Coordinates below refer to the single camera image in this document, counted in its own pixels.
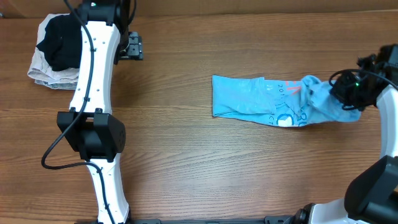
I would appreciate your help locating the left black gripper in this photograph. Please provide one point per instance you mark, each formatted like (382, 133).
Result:
(134, 47)

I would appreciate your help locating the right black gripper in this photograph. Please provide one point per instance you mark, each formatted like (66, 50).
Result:
(339, 91)

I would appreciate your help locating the light blue printed t-shirt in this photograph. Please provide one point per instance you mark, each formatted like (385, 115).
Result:
(278, 103)

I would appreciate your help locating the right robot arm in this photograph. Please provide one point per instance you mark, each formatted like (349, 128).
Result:
(371, 197)

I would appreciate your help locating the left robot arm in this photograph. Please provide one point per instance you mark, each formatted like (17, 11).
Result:
(89, 125)

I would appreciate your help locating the grey folded garment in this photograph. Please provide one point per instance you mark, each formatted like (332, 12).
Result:
(57, 86)

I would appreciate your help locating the black folded garment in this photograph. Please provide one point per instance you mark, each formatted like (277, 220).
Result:
(62, 43)

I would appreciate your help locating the beige folded garment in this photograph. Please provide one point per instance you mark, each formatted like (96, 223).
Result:
(40, 70)

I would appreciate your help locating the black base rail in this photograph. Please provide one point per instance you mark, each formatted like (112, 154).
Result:
(211, 221)

